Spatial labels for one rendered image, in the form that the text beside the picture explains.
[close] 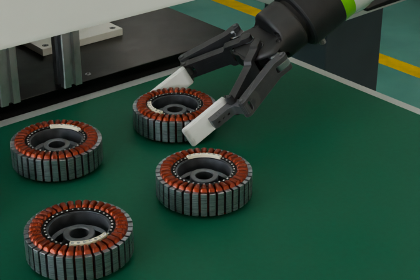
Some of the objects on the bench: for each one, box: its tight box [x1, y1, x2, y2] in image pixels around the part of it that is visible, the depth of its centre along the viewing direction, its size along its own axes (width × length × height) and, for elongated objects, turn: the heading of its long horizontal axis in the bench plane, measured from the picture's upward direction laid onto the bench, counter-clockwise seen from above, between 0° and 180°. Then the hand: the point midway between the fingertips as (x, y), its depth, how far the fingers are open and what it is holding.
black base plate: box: [0, 7, 234, 121], centre depth 158 cm, size 47×64×2 cm
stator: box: [133, 87, 216, 143], centre depth 122 cm, size 11×11×4 cm
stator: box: [24, 199, 134, 280], centre depth 95 cm, size 11×11×4 cm
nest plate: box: [23, 23, 123, 56], centre depth 150 cm, size 15×15×1 cm
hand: (178, 112), depth 122 cm, fingers closed on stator, 11 cm apart
